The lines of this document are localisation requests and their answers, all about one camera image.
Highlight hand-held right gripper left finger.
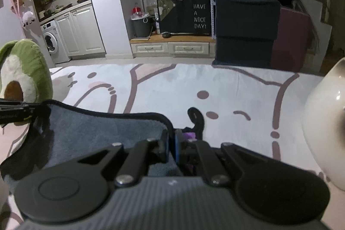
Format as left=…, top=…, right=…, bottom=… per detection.
left=77, top=129, right=171, bottom=188

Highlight wooden platform with drawers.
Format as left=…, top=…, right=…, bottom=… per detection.
left=129, top=35, right=216, bottom=58

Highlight black lettered cloth cover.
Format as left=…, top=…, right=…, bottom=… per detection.
left=157, top=0, right=212, bottom=36

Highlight maroon padded board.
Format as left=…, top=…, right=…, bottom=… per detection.
left=272, top=7, right=311, bottom=72

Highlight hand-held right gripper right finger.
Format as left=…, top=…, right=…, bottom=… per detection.
left=174, top=129, right=270, bottom=188

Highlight white sheep plush toy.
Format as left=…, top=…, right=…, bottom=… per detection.
left=23, top=11, right=36, bottom=27

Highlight dark blue folded blanket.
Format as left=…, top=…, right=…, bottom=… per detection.
left=214, top=0, right=281, bottom=68

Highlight white kitchen cabinets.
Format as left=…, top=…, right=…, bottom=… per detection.
left=55, top=2, right=106, bottom=57

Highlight white printed cartoon blanket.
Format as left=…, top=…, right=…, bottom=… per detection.
left=0, top=63, right=345, bottom=230

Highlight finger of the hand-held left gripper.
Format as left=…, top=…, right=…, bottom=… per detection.
left=0, top=99, right=41, bottom=110
left=0, top=108, right=36, bottom=124

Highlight white plush pillow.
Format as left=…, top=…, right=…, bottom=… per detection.
left=302, top=57, right=345, bottom=192

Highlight grey towel with black edging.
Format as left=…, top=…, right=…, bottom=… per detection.
left=0, top=100, right=206, bottom=185

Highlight grey trash bin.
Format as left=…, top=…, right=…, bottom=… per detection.
left=131, top=16, right=154, bottom=38

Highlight white washing machine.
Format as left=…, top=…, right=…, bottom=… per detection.
left=40, top=20, right=70, bottom=64

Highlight green avocado plush toy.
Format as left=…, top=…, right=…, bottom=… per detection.
left=0, top=39, right=53, bottom=127

